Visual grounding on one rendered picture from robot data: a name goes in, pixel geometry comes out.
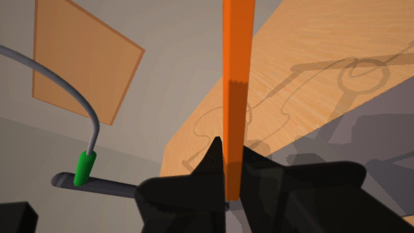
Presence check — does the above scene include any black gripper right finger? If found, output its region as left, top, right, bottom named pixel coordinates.
left=239, top=145, right=366, bottom=233

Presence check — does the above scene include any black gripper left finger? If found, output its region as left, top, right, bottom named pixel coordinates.
left=134, top=137, right=226, bottom=233

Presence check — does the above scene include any orange bar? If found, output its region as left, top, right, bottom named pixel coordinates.
left=223, top=0, right=256, bottom=201

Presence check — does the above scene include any grey flat plate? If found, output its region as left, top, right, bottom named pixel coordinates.
left=0, top=45, right=414, bottom=233

